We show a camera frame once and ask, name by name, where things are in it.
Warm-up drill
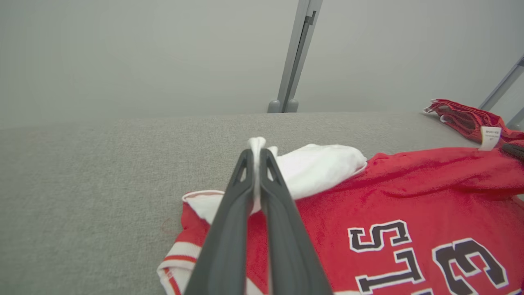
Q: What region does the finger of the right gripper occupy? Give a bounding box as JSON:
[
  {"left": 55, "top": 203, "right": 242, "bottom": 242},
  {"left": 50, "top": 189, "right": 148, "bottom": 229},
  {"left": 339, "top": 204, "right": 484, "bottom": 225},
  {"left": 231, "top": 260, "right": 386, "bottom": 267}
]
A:
[{"left": 502, "top": 143, "right": 524, "bottom": 161}]

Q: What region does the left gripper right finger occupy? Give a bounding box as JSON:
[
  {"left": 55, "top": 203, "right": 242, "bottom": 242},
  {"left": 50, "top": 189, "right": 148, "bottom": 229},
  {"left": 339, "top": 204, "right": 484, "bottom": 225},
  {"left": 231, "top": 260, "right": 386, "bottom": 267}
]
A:
[{"left": 259, "top": 148, "right": 333, "bottom": 295}]

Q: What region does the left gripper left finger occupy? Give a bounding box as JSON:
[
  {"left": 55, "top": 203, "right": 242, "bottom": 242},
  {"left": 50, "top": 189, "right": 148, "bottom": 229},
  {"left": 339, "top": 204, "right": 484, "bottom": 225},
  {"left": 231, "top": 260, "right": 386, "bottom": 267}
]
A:
[{"left": 184, "top": 148, "right": 255, "bottom": 295}]

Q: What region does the plain red garment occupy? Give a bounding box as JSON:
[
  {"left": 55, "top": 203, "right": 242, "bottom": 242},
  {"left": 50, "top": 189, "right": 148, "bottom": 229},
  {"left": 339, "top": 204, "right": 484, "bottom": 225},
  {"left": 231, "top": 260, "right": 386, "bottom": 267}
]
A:
[{"left": 424, "top": 98, "right": 524, "bottom": 145}]

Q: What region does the red jersey with black number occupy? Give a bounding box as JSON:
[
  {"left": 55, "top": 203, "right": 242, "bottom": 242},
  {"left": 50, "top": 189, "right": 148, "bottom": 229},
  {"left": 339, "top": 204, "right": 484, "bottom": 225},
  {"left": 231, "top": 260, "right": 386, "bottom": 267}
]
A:
[{"left": 157, "top": 126, "right": 524, "bottom": 295}]

